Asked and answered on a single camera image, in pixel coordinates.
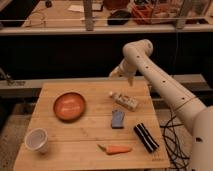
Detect black floor cables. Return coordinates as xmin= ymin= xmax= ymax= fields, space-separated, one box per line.
xmin=159 ymin=109 xmax=194 ymax=171

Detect orange toy carrot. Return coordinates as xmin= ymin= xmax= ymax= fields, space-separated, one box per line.
xmin=98 ymin=145 xmax=132 ymax=155

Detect white tube bottle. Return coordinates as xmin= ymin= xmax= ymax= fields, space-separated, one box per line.
xmin=109 ymin=91 xmax=139 ymax=111

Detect metal post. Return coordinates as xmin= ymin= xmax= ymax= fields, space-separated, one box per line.
xmin=83 ymin=0 xmax=94 ymax=31

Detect orange crate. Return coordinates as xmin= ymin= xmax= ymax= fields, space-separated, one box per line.
xmin=131 ymin=3 xmax=173 ymax=25

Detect orange bowl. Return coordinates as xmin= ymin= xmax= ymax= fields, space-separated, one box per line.
xmin=53 ymin=92 xmax=86 ymax=121

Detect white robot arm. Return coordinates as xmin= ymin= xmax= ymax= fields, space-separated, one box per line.
xmin=109 ymin=39 xmax=213 ymax=171

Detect white plastic cup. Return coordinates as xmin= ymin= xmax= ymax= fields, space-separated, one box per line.
xmin=24 ymin=128 xmax=48 ymax=154

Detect black cap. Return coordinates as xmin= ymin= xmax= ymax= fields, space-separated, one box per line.
xmin=107 ymin=10 xmax=131 ymax=25

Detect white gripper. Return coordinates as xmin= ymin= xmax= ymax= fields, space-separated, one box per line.
xmin=109 ymin=59 xmax=137 ymax=86

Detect black white striped block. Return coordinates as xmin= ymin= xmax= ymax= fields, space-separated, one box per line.
xmin=133 ymin=123 xmax=159 ymax=153

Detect blue sponge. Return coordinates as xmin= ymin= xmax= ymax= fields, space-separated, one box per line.
xmin=111 ymin=110 xmax=125 ymax=129

